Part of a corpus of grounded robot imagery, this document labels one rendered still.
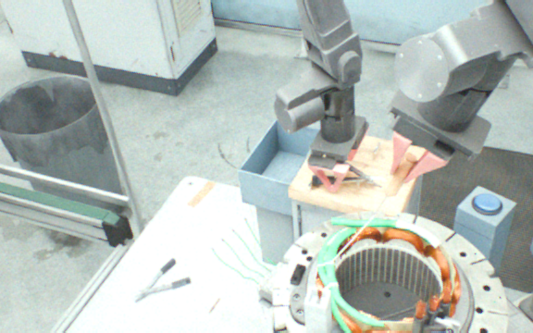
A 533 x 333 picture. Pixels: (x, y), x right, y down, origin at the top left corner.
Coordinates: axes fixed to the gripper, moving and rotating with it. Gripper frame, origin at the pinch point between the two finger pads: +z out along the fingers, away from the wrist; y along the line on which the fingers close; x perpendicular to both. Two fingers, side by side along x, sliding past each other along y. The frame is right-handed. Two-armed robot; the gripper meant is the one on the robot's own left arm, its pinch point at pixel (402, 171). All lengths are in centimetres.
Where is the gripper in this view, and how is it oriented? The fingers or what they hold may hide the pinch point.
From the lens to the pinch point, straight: 72.3
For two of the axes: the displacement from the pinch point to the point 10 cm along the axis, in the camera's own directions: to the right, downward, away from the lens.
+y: 8.4, 5.2, -1.5
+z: -2.9, 6.7, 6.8
